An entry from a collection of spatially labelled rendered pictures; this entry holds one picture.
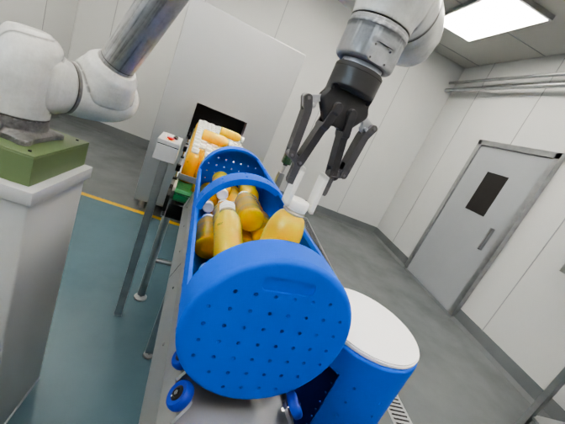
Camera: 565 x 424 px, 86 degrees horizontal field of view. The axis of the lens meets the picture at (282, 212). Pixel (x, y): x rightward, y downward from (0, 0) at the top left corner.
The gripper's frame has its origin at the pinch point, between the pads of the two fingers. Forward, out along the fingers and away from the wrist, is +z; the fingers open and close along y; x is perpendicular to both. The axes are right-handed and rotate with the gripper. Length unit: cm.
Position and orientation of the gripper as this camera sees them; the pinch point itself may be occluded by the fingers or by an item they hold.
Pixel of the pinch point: (304, 189)
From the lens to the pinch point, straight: 51.7
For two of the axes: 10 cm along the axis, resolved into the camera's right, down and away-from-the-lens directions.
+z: -3.9, 8.7, 2.9
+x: -2.0, -3.9, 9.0
